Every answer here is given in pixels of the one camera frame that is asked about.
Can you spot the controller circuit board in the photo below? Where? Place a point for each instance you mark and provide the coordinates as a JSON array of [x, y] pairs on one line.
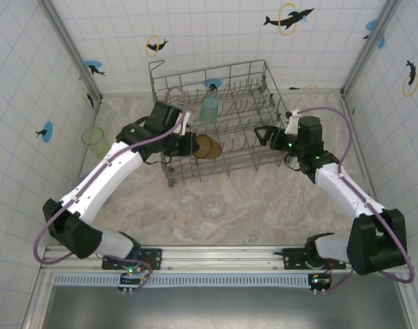
[[319, 281], [132, 274]]

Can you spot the right aluminium side rail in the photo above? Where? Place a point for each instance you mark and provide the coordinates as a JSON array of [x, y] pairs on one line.
[[358, 137]]

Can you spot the blue circle black animal sticker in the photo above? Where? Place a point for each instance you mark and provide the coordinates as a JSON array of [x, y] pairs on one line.
[[212, 83]]

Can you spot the left aluminium corner post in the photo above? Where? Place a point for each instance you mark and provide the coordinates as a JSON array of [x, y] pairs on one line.
[[73, 51]]

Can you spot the aluminium side rail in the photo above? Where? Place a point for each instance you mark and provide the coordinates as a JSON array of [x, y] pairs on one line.
[[92, 120], [358, 137]]

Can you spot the left aluminium side rail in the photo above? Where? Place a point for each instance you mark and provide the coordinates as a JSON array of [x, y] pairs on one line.
[[92, 120]]

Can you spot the right aluminium corner post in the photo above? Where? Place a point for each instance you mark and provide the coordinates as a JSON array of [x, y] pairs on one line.
[[359, 66]]

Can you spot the blue circle fish sticker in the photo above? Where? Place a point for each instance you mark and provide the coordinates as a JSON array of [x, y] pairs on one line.
[[48, 132]]

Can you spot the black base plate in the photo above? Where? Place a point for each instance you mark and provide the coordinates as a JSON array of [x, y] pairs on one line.
[[291, 258], [154, 258]]

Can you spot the tall green plastic cup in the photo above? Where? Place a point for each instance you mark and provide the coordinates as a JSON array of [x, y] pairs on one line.
[[92, 137]]

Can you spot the wide round clear cup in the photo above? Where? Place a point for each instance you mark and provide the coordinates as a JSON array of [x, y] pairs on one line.
[[213, 207]]

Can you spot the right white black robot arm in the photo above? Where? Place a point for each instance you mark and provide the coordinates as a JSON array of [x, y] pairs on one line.
[[342, 185]]

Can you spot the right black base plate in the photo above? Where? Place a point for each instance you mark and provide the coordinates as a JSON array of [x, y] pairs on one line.
[[291, 258]]

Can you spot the teal plastic cup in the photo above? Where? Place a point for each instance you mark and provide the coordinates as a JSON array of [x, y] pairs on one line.
[[209, 111]]

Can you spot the left controller circuit board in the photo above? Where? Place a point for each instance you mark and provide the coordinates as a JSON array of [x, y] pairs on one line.
[[132, 274]]

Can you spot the amber plastic cup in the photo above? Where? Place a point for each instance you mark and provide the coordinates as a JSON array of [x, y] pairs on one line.
[[210, 149]]

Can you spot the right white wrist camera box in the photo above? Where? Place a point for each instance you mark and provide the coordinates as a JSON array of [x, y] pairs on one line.
[[292, 122]]

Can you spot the aluminium mounting rail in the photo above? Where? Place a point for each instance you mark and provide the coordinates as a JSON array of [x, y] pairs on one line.
[[222, 257]]

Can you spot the right controller circuit board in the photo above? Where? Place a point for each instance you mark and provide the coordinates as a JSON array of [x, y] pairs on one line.
[[319, 281]]

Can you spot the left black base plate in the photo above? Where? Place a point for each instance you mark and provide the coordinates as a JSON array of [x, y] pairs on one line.
[[154, 258]]

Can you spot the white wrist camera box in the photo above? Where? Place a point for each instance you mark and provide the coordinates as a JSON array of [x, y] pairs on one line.
[[292, 122], [184, 123]]

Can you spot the flat black yellow sticker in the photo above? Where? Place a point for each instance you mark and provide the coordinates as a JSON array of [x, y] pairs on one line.
[[294, 88]]

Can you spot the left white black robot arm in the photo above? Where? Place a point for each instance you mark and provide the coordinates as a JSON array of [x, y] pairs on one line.
[[102, 178]]

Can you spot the light blue whale sticker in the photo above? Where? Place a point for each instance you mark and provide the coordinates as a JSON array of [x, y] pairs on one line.
[[372, 24]]

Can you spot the grey metal sheet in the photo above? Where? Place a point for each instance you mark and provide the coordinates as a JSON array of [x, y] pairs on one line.
[[212, 308]]

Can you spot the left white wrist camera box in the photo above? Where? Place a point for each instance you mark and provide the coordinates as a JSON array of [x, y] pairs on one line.
[[184, 123]]

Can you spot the blue circle shark sticker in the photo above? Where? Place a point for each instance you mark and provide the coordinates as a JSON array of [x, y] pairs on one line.
[[92, 66]]

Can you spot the aluminium corner post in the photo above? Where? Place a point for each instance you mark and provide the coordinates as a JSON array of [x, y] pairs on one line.
[[359, 66], [73, 51]]

